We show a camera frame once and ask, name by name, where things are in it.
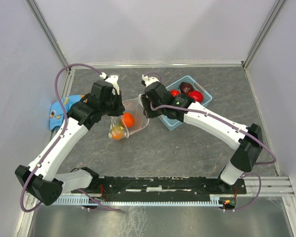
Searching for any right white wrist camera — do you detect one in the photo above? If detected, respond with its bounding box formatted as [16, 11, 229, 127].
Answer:
[141, 73, 161, 87]

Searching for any red toy wax apple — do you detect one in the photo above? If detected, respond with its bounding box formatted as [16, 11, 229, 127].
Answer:
[171, 90, 180, 97]

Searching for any light blue cable duct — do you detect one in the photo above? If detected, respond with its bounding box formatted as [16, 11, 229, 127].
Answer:
[53, 195, 222, 207]

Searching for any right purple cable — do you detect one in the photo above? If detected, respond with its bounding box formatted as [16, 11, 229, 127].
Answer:
[142, 72, 277, 212]

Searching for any orange toy tangerine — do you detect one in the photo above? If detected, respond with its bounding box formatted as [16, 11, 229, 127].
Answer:
[120, 112, 135, 128]

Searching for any light blue plastic basket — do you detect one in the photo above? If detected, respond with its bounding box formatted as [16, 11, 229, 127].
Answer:
[158, 75, 213, 131]

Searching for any green yellow toy mango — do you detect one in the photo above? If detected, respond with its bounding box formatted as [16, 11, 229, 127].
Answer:
[111, 126, 125, 140]

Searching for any clear dotted zip top bag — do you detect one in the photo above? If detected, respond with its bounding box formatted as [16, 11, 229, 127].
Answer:
[108, 94, 149, 141]

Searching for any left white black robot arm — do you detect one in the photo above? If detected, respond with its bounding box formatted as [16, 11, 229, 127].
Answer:
[15, 75, 125, 205]

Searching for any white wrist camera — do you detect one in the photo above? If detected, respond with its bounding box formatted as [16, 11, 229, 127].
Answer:
[141, 73, 161, 87]
[100, 72, 119, 93]

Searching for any blue patterned cloth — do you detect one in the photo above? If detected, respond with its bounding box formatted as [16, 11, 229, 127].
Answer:
[49, 95, 84, 131]

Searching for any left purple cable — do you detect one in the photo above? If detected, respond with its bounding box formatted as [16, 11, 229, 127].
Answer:
[20, 63, 107, 212]

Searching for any purple cable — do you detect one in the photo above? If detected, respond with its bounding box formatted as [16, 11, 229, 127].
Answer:
[142, 72, 277, 212]
[20, 63, 107, 212]

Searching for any dark red toy fruit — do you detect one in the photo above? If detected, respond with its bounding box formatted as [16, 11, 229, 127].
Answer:
[179, 82, 194, 95]

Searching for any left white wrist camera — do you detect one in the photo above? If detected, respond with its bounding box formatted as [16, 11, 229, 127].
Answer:
[100, 72, 119, 93]

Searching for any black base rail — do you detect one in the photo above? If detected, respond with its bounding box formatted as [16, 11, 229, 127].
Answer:
[84, 176, 247, 203]

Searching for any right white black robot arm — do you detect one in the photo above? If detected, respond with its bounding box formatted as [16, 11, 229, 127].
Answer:
[141, 78, 263, 193]

